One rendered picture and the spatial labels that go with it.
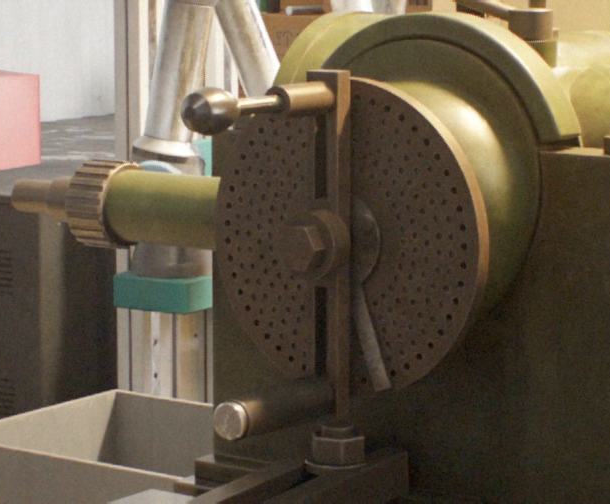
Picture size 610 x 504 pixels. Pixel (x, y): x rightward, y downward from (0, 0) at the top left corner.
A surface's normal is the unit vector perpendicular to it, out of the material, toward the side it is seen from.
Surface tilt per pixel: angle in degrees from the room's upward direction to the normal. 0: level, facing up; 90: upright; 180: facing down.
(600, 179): 90
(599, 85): 31
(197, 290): 90
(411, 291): 90
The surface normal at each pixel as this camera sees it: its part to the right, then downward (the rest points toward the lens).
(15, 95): 0.58, 0.12
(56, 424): 0.81, 0.09
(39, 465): -0.58, 0.12
